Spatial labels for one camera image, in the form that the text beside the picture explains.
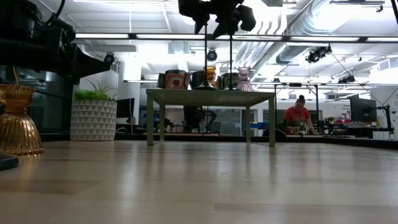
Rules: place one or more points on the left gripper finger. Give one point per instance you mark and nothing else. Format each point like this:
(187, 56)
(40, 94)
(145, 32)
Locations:
(99, 69)
(87, 60)

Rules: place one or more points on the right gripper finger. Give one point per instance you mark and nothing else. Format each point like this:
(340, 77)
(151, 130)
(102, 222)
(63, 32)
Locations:
(201, 22)
(226, 28)

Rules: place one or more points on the amber glass candle holder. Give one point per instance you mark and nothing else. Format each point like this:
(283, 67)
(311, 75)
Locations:
(212, 74)
(17, 130)

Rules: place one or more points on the pink glass candle holder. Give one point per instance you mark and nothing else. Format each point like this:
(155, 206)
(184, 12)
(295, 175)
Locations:
(245, 82)

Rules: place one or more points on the black candlestick holder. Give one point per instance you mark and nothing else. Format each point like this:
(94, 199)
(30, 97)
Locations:
(230, 88)
(205, 86)
(6, 161)

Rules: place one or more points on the red heart mug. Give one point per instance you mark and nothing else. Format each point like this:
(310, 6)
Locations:
(175, 81)

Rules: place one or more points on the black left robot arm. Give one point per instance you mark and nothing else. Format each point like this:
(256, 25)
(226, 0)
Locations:
(15, 31)

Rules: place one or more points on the black background robot arm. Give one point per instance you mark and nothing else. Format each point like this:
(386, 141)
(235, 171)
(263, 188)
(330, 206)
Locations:
(199, 115)

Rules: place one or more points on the black computer monitor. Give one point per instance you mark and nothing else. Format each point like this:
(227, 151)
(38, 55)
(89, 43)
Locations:
(126, 108)
(362, 109)

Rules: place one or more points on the long ceiling light bar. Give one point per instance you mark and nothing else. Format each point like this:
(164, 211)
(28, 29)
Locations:
(155, 36)

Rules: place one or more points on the succulent in white pot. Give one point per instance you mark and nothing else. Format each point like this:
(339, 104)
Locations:
(93, 121)

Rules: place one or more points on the green perforated metal shelf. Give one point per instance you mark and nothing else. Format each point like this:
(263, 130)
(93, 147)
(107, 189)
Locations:
(211, 97)

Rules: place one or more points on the black ceiling spotlight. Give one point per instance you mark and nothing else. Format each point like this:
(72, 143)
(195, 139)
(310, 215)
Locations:
(314, 56)

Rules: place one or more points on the person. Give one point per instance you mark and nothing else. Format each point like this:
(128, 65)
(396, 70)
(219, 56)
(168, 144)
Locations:
(297, 115)

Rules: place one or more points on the black ceiling track lights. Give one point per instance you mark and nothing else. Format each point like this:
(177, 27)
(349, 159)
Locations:
(345, 80)

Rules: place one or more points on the black background desk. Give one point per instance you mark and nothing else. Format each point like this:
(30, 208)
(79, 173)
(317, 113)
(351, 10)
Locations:
(367, 130)

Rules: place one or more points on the round black ceiling camera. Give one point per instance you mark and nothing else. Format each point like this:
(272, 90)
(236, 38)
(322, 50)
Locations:
(212, 55)
(109, 57)

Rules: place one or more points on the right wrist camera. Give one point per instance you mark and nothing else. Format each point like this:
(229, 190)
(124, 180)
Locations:
(192, 7)

